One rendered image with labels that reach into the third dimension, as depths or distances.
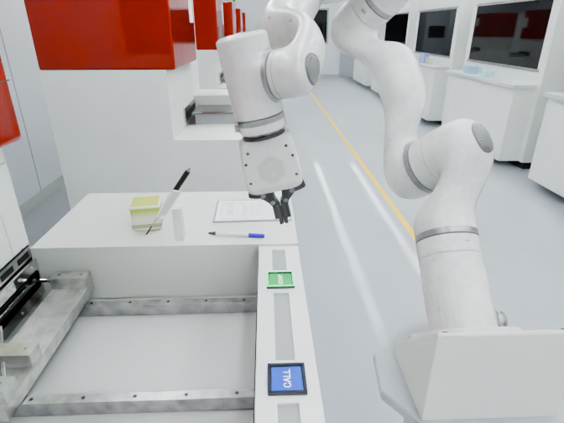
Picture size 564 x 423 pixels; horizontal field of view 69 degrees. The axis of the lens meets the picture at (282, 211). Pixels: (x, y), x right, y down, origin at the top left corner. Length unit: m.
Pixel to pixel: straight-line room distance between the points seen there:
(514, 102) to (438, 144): 4.25
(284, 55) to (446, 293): 0.50
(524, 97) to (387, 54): 4.23
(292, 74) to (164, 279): 0.62
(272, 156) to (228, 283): 0.43
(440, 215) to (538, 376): 0.31
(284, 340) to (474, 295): 0.35
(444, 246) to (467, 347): 0.20
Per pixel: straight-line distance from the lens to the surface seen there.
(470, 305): 0.81
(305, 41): 0.67
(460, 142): 0.86
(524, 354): 0.79
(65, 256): 1.10
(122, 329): 1.01
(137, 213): 1.07
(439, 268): 0.82
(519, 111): 5.16
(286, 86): 0.64
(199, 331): 0.96
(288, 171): 0.72
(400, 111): 0.94
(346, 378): 2.01
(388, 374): 0.88
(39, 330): 0.98
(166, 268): 1.04
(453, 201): 0.85
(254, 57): 0.67
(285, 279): 0.85
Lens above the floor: 1.43
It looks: 24 degrees down
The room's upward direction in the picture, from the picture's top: straight up
